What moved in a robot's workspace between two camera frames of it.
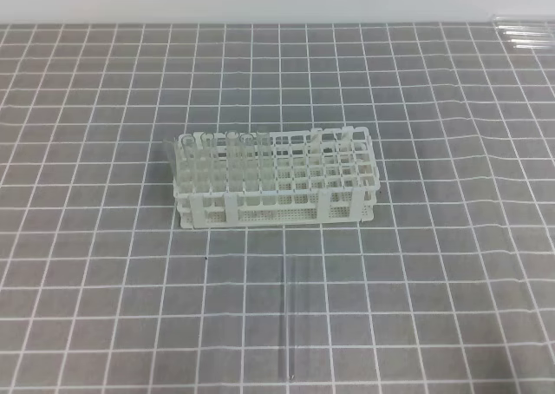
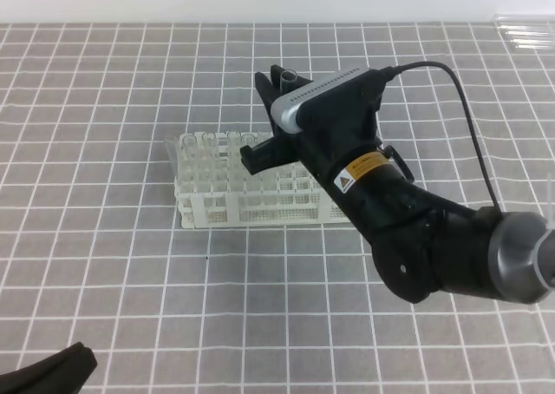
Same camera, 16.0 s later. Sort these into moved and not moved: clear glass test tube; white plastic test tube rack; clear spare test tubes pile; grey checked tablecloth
Moved: clear glass test tube
Not moved: clear spare test tubes pile; white plastic test tube rack; grey checked tablecloth
